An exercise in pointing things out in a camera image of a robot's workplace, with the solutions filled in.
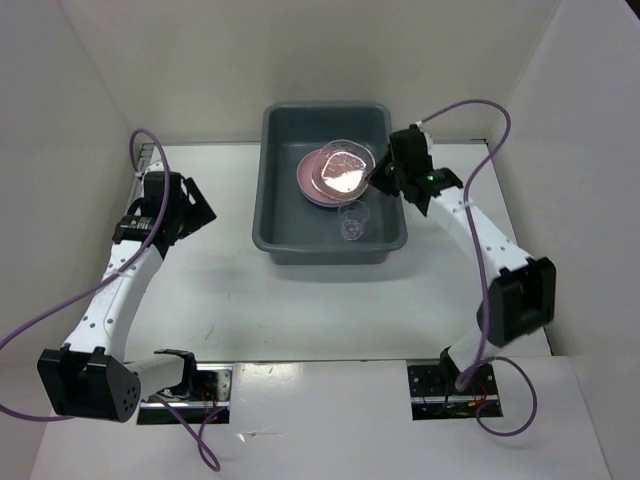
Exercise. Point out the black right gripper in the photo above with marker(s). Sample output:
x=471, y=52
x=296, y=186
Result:
x=378, y=181

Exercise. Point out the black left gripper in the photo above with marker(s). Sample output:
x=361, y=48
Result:
x=202, y=206

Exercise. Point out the clear textured square dish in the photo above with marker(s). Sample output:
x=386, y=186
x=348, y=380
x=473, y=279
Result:
x=339, y=170

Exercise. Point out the clear plastic cup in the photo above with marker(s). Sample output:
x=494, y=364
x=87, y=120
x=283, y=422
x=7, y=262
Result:
x=353, y=218

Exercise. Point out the pink plastic plate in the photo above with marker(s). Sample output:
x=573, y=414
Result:
x=310, y=192

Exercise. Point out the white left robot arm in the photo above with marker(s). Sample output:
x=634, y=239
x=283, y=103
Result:
x=88, y=376

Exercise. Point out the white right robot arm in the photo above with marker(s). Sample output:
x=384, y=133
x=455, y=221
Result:
x=518, y=290

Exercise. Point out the grey plastic bin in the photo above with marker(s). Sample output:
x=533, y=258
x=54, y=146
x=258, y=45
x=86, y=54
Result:
x=291, y=229

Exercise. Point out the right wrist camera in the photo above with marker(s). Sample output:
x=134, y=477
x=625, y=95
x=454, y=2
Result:
x=427, y=136

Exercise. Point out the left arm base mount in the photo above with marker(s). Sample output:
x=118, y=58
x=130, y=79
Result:
x=211, y=390

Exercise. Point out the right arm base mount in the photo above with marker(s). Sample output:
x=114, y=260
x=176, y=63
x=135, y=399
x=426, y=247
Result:
x=432, y=399

